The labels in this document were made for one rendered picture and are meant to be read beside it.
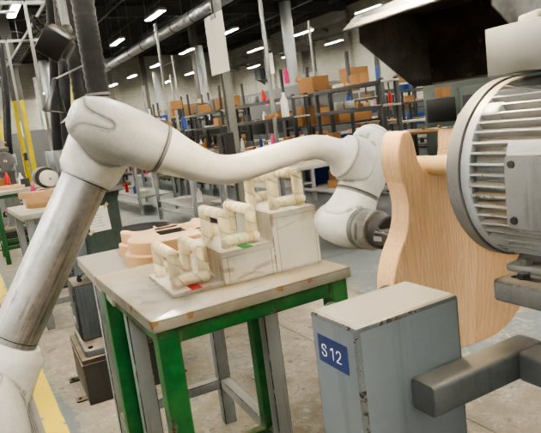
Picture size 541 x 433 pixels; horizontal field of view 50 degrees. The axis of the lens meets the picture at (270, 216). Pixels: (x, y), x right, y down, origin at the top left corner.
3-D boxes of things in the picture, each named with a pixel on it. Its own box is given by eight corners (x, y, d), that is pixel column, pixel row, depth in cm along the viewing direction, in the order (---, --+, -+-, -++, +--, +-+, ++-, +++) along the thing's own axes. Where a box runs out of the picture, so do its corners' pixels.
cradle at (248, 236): (262, 240, 165) (260, 229, 165) (225, 248, 160) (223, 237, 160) (257, 239, 168) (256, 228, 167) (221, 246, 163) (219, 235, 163)
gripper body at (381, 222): (394, 245, 129) (424, 252, 121) (363, 250, 125) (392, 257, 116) (394, 211, 128) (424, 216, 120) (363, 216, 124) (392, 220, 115)
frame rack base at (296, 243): (323, 261, 171) (317, 204, 169) (277, 272, 165) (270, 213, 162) (281, 248, 196) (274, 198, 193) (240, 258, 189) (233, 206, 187)
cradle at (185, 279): (213, 280, 160) (211, 269, 159) (173, 289, 155) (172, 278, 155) (209, 277, 163) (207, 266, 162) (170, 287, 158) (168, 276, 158)
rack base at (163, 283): (227, 285, 159) (226, 281, 159) (173, 299, 153) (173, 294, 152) (194, 268, 183) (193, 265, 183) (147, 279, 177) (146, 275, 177)
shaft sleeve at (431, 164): (489, 154, 90) (474, 155, 88) (489, 175, 90) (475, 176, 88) (409, 155, 105) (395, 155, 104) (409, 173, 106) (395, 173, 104)
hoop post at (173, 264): (184, 288, 158) (179, 253, 156) (173, 290, 156) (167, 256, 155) (180, 285, 160) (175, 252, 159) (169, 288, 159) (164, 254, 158)
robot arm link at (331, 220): (337, 242, 128) (355, 186, 129) (300, 234, 142) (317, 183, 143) (373, 256, 133) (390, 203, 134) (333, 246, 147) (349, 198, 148)
